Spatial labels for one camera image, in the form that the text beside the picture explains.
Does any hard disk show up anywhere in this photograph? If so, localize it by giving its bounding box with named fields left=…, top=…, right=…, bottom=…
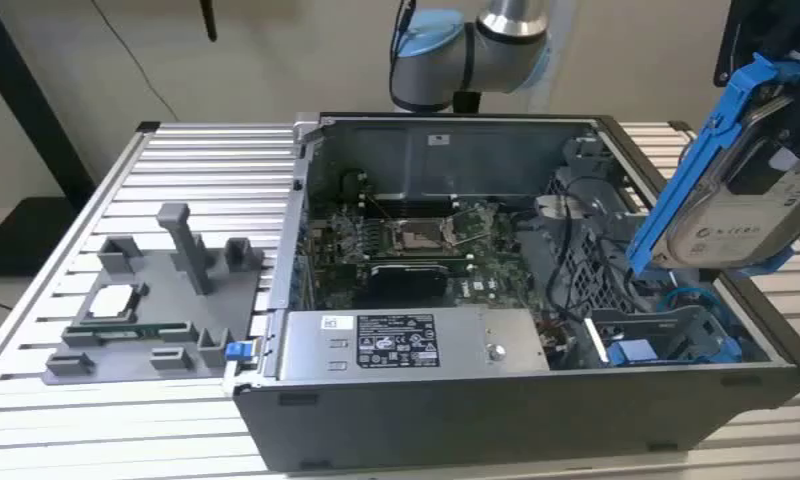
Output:
left=624, top=52, right=800, bottom=280

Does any blue disk wire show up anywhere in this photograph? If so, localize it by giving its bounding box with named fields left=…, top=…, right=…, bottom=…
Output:
left=661, top=283, right=716, bottom=327

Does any grey drive cage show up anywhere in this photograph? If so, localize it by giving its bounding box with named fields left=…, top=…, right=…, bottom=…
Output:
left=516, top=193, right=649, bottom=322

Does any metal socket cover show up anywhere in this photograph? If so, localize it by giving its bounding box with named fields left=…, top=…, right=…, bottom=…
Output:
left=442, top=207, right=493, bottom=239

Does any green motherboard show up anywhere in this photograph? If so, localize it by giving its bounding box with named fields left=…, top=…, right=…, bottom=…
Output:
left=296, top=197, right=548, bottom=314

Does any CPU socket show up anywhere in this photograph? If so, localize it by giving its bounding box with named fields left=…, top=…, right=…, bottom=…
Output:
left=385, top=217, right=456, bottom=252

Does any silver power supply unit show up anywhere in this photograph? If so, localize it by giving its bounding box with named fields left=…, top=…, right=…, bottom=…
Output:
left=275, top=307, right=552, bottom=382

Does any black antenna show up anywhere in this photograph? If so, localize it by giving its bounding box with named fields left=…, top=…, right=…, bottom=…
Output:
left=198, top=0, right=218, bottom=43

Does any black open PC case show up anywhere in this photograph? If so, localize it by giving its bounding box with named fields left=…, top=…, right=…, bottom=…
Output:
left=222, top=110, right=800, bottom=474

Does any grey parts rack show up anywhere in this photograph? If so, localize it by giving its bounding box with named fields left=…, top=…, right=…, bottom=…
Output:
left=43, top=202, right=269, bottom=386

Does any silver CPU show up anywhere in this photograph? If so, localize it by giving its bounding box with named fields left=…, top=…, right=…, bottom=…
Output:
left=91, top=287, right=138, bottom=317

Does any green RAM stick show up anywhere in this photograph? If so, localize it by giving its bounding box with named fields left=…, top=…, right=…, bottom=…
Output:
left=71, top=324, right=189, bottom=338

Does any black stand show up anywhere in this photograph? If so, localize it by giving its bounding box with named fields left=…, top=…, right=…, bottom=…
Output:
left=0, top=0, right=101, bottom=277

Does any red black wire bundle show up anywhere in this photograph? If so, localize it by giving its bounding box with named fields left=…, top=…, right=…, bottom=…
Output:
left=541, top=319, right=578, bottom=354

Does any thin black wall cable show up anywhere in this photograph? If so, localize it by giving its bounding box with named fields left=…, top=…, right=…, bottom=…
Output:
left=95, top=0, right=178, bottom=122

